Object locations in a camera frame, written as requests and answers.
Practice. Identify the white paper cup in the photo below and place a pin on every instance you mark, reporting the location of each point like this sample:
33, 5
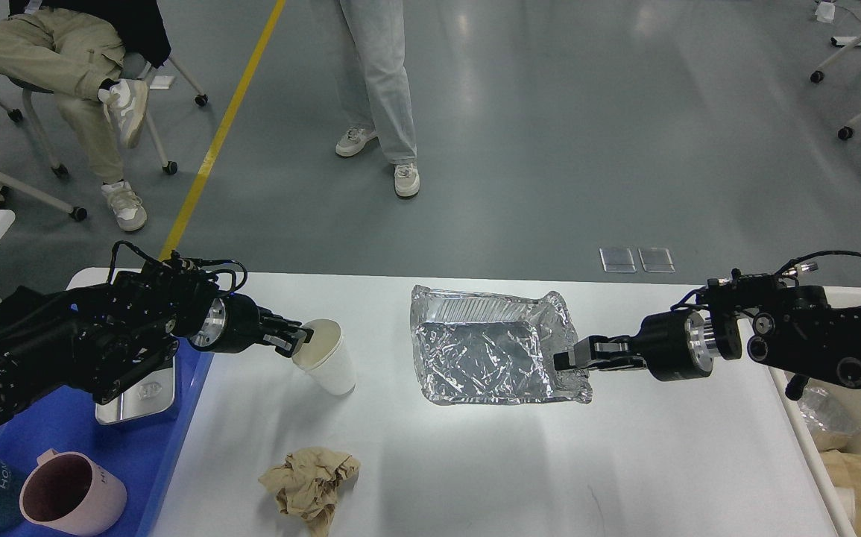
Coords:
325, 358

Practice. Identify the stainless steel rectangular container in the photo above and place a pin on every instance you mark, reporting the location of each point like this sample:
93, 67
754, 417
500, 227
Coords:
154, 400

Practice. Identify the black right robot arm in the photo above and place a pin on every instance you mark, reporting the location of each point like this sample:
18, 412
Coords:
769, 317

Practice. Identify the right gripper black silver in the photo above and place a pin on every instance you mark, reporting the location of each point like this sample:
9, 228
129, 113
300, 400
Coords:
674, 345

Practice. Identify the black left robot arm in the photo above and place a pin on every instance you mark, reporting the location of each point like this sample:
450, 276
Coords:
102, 339

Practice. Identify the pink mug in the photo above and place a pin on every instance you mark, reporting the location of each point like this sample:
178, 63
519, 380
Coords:
70, 493

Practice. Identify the clear floor marker plate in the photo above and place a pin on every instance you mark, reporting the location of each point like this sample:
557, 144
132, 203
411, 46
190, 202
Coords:
656, 260

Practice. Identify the blue plastic tray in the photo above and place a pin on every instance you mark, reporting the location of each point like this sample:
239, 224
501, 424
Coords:
141, 453

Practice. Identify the seated person khaki trousers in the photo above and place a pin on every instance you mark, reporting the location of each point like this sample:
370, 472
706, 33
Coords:
76, 50

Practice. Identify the aluminium foil tray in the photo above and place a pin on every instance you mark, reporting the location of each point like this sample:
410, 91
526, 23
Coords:
482, 348

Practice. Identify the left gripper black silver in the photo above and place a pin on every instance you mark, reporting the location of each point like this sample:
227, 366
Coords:
233, 323

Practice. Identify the standing person grey jeans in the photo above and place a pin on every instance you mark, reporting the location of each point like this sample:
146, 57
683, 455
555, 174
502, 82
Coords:
374, 86

